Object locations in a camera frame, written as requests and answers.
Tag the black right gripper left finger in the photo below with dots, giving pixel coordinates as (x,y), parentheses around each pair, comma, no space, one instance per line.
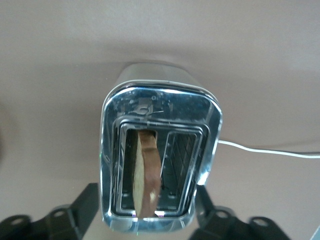
(80,207)

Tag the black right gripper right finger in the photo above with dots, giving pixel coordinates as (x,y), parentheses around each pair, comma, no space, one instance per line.
(215,222)

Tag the slice of bread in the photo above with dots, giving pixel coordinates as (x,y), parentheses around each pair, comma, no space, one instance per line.
(148,175)

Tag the silver and beige toaster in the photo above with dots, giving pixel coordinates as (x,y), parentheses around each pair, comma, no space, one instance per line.
(160,110)

